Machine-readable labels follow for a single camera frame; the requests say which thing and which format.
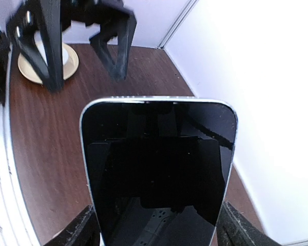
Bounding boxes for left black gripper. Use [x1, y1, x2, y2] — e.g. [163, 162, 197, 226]
[6, 1, 137, 92]

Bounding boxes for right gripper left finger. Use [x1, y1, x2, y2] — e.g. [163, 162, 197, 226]
[45, 205, 101, 246]

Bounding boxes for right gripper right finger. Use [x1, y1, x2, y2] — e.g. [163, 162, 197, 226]
[217, 201, 280, 246]

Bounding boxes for tan saucer plate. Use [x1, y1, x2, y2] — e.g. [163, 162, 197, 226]
[17, 44, 79, 85]

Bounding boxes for white bowl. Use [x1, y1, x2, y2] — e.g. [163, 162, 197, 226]
[34, 32, 69, 65]

